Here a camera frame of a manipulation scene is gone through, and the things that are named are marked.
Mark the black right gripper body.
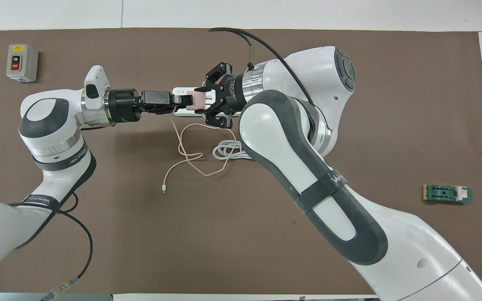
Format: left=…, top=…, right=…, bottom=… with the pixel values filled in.
left=217, top=73, right=244, bottom=118

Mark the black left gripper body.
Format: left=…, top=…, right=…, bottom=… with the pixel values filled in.
left=107, top=88, right=177, bottom=125

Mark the pink charger adapter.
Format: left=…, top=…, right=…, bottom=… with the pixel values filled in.
left=186, top=89, right=206, bottom=112

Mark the pink charging cable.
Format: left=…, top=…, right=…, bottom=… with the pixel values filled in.
left=162, top=110, right=238, bottom=194

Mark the white power strip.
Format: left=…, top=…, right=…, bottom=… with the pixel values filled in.
left=172, top=87, right=241, bottom=118

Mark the brown table mat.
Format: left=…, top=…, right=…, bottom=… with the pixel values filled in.
left=0, top=27, right=482, bottom=296

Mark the grey push-button switch box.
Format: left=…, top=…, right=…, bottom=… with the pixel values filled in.
left=6, top=44, right=39, bottom=82

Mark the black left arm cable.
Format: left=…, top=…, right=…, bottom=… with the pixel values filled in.
left=8, top=191, right=94, bottom=301

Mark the green knife switch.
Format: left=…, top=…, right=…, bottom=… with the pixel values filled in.
left=423, top=184, right=473, bottom=206

